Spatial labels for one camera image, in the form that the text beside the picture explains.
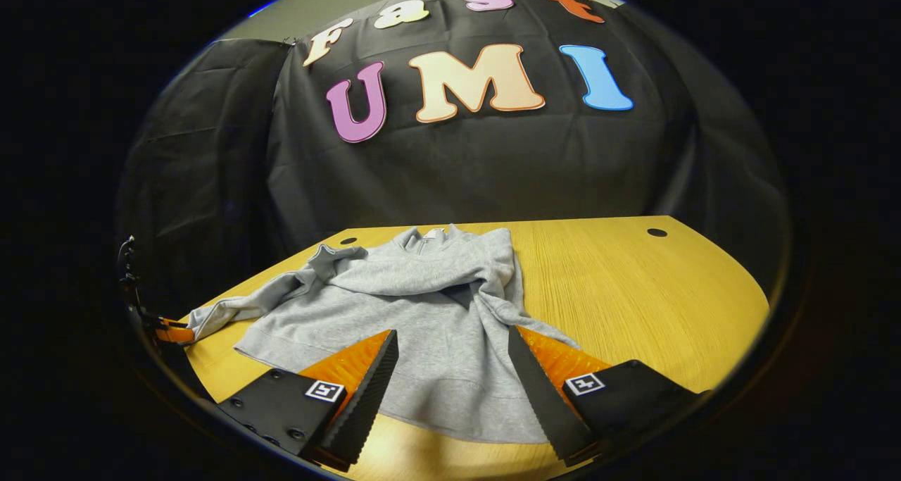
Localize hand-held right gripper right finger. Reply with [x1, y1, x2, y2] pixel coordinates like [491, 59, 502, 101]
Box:
[507, 324, 708, 468]

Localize black backdrop cloth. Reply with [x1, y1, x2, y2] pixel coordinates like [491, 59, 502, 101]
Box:
[116, 0, 789, 320]

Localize grey sweatshirt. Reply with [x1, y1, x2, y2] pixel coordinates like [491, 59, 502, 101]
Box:
[187, 224, 581, 445]

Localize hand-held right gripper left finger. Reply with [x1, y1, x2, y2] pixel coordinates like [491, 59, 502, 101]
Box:
[215, 329, 400, 473]

